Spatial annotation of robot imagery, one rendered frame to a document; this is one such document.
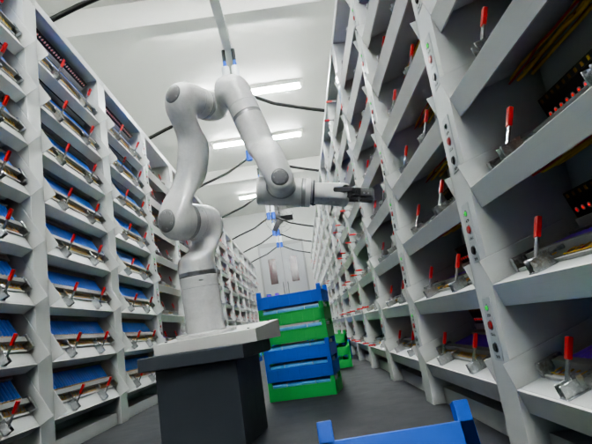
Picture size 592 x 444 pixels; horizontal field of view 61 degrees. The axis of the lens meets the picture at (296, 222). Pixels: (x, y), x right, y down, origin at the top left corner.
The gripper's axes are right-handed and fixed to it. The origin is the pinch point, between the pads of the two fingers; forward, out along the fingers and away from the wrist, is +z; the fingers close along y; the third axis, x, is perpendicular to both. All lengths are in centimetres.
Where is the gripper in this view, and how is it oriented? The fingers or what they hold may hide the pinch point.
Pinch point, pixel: (366, 195)
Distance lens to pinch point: 145.5
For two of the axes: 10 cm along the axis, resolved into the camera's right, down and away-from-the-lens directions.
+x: 0.5, -9.8, 2.0
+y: -0.2, -2.0, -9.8
